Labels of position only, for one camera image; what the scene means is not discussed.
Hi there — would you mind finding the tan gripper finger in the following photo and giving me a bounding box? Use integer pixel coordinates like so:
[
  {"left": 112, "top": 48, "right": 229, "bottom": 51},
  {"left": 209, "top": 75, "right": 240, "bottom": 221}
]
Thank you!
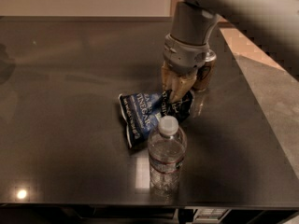
[
  {"left": 161, "top": 63, "right": 174, "bottom": 91},
  {"left": 170, "top": 71, "right": 197, "bottom": 103}
]

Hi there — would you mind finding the blue Kettle chip bag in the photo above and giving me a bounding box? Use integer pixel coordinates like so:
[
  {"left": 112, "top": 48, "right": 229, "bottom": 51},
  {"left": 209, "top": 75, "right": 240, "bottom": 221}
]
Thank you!
[{"left": 119, "top": 91, "right": 193, "bottom": 148}]

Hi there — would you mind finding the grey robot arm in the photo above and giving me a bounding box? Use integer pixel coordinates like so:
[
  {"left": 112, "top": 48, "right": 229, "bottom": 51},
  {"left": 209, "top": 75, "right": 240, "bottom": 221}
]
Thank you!
[{"left": 162, "top": 0, "right": 299, "bottom": 103}]

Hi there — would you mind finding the clear plastic water bottle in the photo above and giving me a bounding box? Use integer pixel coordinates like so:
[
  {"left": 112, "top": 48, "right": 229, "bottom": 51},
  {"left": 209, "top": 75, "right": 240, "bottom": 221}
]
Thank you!
[{"left": 148, "top": 116, "right": 187, "bottom": 196}]

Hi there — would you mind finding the brown soda can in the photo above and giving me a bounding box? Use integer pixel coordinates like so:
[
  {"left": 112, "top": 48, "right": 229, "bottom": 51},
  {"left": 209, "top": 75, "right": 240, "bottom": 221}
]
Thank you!
[{"left": 192, "top": 49, "right": 217, "bottom": 91}]

